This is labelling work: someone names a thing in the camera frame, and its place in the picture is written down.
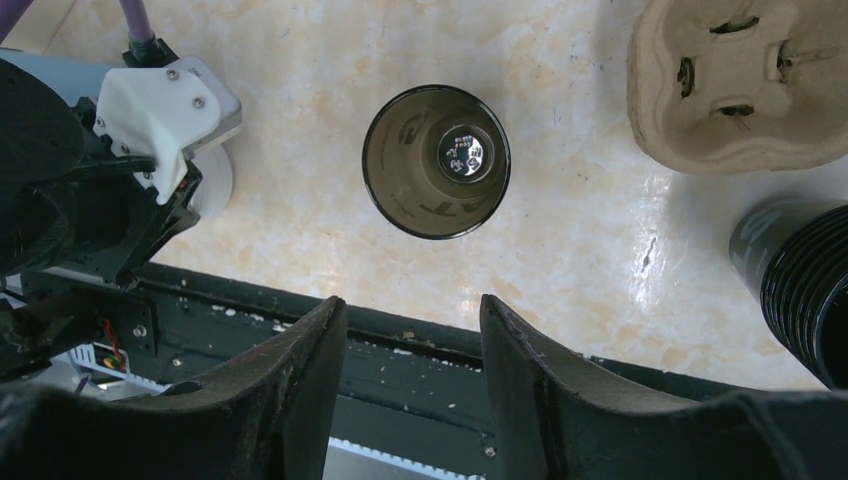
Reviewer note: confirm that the single dark plastic cup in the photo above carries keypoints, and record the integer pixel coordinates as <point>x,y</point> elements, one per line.
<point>436,162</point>

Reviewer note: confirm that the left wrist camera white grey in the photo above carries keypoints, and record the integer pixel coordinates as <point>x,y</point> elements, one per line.
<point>171,114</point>

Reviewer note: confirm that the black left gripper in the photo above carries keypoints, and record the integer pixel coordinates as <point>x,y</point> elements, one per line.
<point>67,200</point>

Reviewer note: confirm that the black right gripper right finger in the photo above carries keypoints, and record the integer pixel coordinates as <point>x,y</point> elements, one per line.
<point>561,415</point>

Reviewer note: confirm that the stack of white lids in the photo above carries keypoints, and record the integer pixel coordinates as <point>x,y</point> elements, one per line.
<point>215,190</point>

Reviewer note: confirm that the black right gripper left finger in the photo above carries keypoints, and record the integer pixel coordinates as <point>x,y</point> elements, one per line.
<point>264,414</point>

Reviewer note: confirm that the brown pulp cup carrier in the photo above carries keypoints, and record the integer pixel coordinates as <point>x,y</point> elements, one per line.
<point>726,87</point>

